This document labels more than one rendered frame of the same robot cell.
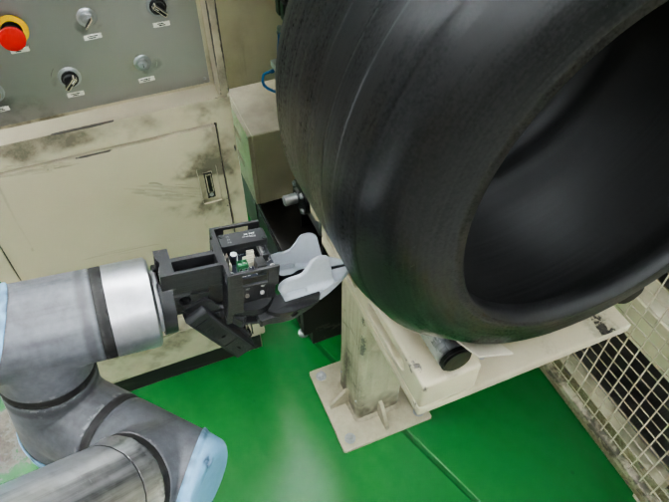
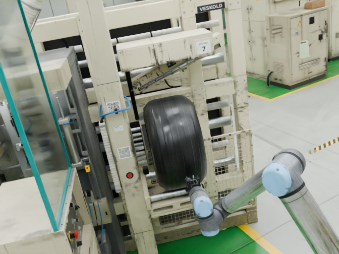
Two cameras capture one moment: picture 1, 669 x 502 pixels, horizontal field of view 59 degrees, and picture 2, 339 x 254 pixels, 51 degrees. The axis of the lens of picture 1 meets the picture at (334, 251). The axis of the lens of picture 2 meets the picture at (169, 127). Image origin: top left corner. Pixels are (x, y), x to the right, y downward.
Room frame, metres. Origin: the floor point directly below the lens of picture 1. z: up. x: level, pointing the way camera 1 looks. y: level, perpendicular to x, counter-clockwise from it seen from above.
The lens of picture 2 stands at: (-0.04, 1.71, 2.14)
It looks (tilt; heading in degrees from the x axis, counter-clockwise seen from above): 23 degrees down; 288
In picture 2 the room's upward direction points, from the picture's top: 10 degrees counter-clockwise
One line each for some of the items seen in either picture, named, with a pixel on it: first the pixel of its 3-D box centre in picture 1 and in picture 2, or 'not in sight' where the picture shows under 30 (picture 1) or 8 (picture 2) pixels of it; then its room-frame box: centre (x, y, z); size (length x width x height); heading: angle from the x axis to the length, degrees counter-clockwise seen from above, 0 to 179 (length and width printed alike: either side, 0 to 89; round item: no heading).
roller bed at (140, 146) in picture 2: not in sight; (131, 144); (0.97, -0.48, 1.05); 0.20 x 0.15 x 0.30; 23
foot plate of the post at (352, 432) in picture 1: (368, 391); not in sight; (0.85, -0.10, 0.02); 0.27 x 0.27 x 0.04; 23
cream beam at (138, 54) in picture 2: not in sight; (164, 49); (0.62, -0.54, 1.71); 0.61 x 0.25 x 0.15; 23
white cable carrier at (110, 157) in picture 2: not in sight; (111, 157); (0.91, -0.04, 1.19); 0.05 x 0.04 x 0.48; 113
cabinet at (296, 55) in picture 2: not in sight; (297, 47); (-0.51, -4.97, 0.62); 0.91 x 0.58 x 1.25; 41
